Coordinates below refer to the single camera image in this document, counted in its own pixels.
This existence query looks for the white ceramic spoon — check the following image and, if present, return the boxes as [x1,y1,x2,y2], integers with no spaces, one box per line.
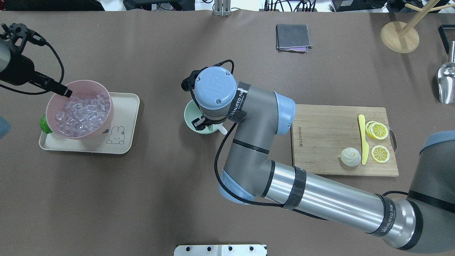
[212,123,228,135]

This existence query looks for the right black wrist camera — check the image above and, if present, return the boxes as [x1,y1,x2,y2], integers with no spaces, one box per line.
[181,70,202,92]

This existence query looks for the bamboo cutting board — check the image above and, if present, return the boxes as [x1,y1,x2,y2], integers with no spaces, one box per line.
[291,104,399,177]

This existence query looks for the metal cutting board handle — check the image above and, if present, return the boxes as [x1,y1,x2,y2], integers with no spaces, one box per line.
[389,126,397,155]

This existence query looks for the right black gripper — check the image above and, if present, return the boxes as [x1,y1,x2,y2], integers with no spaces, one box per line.
[192,116,213,131]

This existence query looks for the aluminium post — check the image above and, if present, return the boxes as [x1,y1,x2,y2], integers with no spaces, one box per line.
[213,0,232,17]

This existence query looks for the right black cable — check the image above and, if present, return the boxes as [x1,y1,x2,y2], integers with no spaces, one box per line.
[213,59,409,221]

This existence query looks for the left black cable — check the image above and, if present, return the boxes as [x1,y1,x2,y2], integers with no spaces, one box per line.
[0,34,65,95]

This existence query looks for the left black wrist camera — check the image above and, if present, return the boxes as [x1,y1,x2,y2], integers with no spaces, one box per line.
[1,23,47,47]

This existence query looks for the grey folded cloth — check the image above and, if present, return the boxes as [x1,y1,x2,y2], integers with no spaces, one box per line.
[275,24,312,53]

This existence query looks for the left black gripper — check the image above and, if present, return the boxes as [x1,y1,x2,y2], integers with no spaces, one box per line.
[0,53,73,98]

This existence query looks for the upper lemon slice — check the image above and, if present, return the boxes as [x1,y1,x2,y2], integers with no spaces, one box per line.
[370,122,389,140]

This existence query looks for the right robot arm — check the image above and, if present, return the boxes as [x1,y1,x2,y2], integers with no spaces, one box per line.
[181,64,454,254]

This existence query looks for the beige rabbit tray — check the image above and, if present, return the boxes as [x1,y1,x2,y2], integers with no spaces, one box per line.
[38,92,140,155]

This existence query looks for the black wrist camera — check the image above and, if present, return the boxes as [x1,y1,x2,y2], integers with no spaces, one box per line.
[1,23,47,47]
[181,70,202,92]

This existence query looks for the lower lemon slice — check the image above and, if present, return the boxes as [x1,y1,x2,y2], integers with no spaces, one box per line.
[371,145,390,163]

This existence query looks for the wooden mug tree stand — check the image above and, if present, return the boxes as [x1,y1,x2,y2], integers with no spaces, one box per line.
[380,0,455,54]

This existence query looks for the metal ice scoop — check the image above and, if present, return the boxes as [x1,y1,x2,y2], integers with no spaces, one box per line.
[437,42,455,104]

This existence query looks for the black cable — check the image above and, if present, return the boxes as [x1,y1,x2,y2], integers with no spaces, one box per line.
[0,34,65,95]
[213,59,409,221]

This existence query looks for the pink bowl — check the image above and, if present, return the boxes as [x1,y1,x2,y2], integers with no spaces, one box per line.
[45,80,114,140]

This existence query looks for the black frame at edge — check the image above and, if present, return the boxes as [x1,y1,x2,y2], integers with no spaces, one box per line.
[438,24,455,54]

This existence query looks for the mint green bowl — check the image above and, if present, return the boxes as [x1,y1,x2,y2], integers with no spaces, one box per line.
[184,100,227,135]

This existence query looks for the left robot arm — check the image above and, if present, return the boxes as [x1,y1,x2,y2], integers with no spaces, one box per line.
[1,43,73,98]

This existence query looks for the back lemon slice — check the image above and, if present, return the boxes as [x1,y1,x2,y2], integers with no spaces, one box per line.
[365,121,376,138]

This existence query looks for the yellow plastic knife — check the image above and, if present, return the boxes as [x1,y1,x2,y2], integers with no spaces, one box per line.
[358,114,370,165]

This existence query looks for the lemon slice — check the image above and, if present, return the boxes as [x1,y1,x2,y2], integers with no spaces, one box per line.
[365,121,376,138]
[370,122,389,140]
[371,145,390,163]

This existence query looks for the white bracket plate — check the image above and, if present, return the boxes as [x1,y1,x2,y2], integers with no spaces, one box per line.
[174,244,268,256]

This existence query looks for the green lime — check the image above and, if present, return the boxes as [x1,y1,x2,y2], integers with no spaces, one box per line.
[39,115,53,134]

